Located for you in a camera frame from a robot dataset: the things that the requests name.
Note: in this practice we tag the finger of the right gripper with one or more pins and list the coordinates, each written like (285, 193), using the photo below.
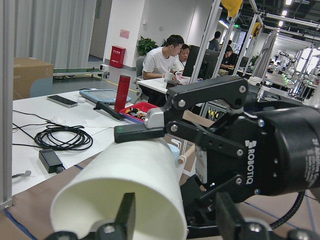
(152, 128)

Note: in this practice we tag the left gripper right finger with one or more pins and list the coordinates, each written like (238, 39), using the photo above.
(229, 220)

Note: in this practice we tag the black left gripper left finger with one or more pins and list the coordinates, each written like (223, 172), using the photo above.
(124, 224)

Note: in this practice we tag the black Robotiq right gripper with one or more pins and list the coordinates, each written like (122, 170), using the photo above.
(270, 152)

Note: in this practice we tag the cream white cup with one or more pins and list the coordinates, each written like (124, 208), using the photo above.
(145, 168)

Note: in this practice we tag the light blue cup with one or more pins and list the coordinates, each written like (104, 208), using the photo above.
(175, 153)

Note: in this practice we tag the red parts bin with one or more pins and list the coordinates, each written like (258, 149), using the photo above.
(137, 112)

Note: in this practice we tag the red thermos bottle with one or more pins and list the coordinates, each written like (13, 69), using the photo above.
(122, 92)

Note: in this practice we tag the blue teach pendant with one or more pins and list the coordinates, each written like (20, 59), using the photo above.
(107, 96)

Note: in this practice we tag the seated man white shirt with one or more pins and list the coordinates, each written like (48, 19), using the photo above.
(160, 60)

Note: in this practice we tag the red fire cabinet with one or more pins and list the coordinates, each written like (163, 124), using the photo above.
(117, 56)

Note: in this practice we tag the standing man white shirt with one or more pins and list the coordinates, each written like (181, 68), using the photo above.
(181, 59)

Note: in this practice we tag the black smartphone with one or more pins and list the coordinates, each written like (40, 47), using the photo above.
(62, 101)

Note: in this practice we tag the black power adapter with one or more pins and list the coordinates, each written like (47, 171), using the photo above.
(51, 161)

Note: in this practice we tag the cardboard box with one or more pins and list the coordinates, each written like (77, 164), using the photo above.
(31, 78)

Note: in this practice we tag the yellow hard hat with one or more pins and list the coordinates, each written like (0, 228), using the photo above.
(232, 6)

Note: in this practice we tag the white wire cup rack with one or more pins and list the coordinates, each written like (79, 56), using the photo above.
(187, 158)

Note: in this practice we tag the aluminium frame post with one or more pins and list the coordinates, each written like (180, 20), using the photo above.
(7, 40)

